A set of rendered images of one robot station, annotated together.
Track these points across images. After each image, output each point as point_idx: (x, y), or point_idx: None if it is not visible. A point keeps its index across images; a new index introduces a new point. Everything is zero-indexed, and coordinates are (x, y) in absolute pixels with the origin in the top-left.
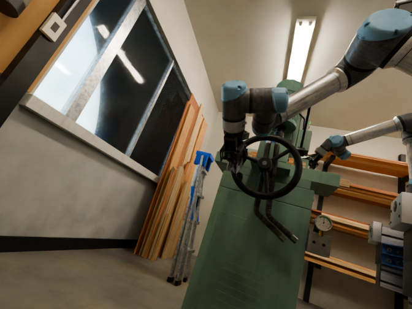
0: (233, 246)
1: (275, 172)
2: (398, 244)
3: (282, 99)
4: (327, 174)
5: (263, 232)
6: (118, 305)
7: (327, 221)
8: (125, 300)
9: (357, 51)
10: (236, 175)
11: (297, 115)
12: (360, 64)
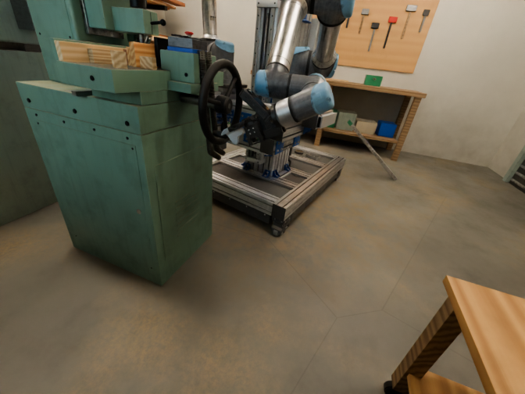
0: (177, 187)
1: None
2: None
3: None
4: (217, 74)
5: (192, 157)
6: (78, 348)
7: (229, 125)
8: (58, 342)
9: (328, 7)
10: (226, 137)
11: None
12: (317, 13)
